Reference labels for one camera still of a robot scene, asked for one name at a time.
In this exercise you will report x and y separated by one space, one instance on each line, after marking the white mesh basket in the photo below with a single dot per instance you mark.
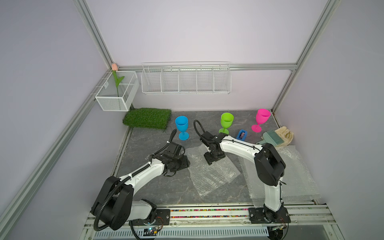
107 94

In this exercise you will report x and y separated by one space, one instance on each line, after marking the bubble wrap sheet stack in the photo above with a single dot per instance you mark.
299 184

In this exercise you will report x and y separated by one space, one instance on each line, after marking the artificial pink tulip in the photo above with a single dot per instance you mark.
118 80

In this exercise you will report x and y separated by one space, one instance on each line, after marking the pink plastic wine glass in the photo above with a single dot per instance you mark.
262 117

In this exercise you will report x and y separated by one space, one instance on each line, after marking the blue plastic wine glass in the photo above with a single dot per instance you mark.
182 124

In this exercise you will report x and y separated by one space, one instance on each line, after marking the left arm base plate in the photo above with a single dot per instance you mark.
160 218

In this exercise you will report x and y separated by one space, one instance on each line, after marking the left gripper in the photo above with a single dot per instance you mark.
184 163

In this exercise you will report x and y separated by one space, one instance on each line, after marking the green plastic wine glass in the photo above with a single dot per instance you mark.
226 121

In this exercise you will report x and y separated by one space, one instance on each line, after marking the white wire shelf rack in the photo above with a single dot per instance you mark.
186 78

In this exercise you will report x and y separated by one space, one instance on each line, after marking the blue tape dispenser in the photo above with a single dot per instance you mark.
242 135

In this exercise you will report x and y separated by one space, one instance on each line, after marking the green artificial grass mat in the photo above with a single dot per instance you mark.
148 118

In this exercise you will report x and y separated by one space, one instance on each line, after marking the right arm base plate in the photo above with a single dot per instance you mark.
266 216

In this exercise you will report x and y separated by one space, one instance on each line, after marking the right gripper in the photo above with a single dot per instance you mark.
208 159

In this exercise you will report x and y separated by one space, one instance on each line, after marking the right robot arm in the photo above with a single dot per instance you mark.
269 165

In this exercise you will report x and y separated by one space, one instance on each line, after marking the green dustpan brush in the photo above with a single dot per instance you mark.
271 137

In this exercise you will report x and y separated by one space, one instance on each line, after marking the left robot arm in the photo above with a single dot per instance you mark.
115 204

